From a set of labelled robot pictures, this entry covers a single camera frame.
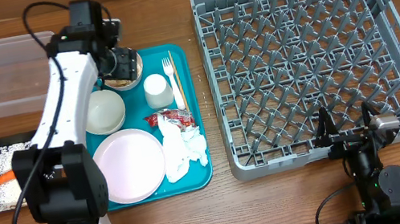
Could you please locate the teal plastic tray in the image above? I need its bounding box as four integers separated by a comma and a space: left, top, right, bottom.
71, 39, 218, 214

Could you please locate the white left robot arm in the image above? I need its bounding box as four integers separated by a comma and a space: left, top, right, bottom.
11, 0, 137, 224

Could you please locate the orange carrot piece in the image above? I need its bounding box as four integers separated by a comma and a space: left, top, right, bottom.
0, 170, 15, 185

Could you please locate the white tissue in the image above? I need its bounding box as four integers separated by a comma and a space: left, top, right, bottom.
157, 116, 208, 183

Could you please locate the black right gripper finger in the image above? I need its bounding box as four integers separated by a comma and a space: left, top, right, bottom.
361, 101, 380, 128
316, 107, 339, 141

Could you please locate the white cup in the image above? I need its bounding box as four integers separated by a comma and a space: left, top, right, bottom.
143, 74, 174, 110

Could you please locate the pink bowl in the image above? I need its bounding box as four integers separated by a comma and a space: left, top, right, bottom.
104, 53, 143, 91

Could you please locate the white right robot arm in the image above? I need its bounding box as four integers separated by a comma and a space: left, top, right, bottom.
314, 102, 400, 224

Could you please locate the white bowl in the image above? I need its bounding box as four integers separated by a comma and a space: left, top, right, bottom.
86, 89, 126, 135

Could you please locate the red snack wrapper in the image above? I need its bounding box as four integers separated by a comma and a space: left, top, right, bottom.
144, 108, 196, 130

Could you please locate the wooden chopstick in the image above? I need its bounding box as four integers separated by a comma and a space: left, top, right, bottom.
168, 50, 190, 111

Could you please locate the large pink plate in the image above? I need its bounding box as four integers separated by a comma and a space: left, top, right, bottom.
93, 128, 166, 205

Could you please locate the white plastic fork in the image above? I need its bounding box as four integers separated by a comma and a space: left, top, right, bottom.
161, 57, 186, 110

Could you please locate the grey dishwasher rack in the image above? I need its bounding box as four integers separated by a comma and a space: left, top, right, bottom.
190, 0, 400, 181

